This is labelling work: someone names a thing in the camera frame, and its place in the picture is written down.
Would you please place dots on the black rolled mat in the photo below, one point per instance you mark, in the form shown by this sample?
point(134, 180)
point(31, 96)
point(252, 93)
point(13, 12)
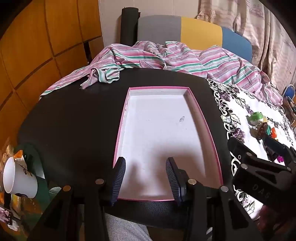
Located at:
point(128, 27)

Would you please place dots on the green white toy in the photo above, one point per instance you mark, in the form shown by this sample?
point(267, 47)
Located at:
point(255, 118)

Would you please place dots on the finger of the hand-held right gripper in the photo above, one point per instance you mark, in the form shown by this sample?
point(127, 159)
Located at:
point(242, 155)
point(284, 153)

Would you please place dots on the pink-rimmed white tray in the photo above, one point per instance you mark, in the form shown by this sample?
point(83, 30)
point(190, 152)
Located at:
point(159, 129)

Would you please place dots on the orange toy block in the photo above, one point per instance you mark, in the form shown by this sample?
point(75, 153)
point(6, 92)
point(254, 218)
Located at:
point(274, 134)

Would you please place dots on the beige patterned curtain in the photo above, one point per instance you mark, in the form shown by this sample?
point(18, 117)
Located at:
point(261, 34)

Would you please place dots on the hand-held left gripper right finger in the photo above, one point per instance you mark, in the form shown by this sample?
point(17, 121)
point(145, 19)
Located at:
point(172, 178)

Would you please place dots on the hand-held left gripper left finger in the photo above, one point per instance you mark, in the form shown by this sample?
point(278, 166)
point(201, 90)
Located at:
point(118, 178)

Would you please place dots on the brown comb-like toy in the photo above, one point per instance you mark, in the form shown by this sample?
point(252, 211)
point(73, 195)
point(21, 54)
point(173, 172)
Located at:
point(261, 131)

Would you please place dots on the pink green striped cloth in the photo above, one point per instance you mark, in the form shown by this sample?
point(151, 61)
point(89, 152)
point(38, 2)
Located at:
point(208, 62)

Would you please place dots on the magenta toy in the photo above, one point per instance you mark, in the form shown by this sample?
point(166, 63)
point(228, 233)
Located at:
point(280, 159)

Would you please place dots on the white floral tablecloth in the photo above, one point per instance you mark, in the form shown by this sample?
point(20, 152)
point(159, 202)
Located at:
point(261, 104)

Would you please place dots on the person's right hand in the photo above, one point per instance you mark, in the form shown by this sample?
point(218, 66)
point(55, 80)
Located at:
point(275, 217)

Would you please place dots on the black table mat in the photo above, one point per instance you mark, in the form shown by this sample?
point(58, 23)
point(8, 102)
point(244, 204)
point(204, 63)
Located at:
point(76, 129)

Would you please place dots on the wooden wardrobe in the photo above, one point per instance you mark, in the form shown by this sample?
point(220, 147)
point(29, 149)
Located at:
point(34, 46)

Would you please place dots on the grey yellow blue chair back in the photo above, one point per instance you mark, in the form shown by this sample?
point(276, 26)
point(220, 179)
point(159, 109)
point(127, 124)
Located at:
point(198, 32)

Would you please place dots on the teal toy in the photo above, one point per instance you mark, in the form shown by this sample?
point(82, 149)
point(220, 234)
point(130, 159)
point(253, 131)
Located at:
point(268, 130)

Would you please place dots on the white paper cup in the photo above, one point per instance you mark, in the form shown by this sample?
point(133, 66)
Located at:
point(19, 177)

